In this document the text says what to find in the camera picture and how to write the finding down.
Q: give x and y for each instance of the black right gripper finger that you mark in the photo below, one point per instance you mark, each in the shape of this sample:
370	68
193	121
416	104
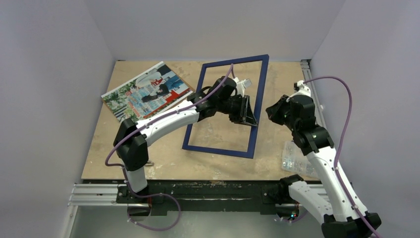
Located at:
284	102
275	114

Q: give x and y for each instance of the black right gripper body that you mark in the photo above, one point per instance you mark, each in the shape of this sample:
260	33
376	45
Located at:
275	111

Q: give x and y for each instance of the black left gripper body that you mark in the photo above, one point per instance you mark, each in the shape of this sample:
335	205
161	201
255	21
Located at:
231	107

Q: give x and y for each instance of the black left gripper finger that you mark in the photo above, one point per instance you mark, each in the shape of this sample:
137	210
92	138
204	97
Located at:
234	119
243	116

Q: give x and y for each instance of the blue wooden picture frame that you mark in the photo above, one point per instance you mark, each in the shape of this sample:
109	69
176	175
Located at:
249	154

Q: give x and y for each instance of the colourful printed photo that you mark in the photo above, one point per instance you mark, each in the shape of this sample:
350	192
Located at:
144	93

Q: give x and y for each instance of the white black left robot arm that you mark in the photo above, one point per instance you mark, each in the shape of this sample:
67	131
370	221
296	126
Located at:
134	138

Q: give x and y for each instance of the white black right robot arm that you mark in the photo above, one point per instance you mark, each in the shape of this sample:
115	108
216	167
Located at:
342	214

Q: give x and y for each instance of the clear plastic parts box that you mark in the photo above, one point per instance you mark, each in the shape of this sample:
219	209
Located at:
294	161

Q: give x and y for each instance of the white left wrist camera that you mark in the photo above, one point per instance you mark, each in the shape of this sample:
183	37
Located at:
241	86

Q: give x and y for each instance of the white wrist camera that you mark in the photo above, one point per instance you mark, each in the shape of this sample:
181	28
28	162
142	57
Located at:
241	86
300	88

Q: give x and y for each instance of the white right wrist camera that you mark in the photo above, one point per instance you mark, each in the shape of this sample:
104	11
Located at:
300	88

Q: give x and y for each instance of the aluminium side rail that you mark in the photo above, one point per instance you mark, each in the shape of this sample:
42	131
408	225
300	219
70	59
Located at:
306	70

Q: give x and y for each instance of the aluminium front rail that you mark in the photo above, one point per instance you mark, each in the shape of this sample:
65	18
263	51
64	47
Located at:
111	194

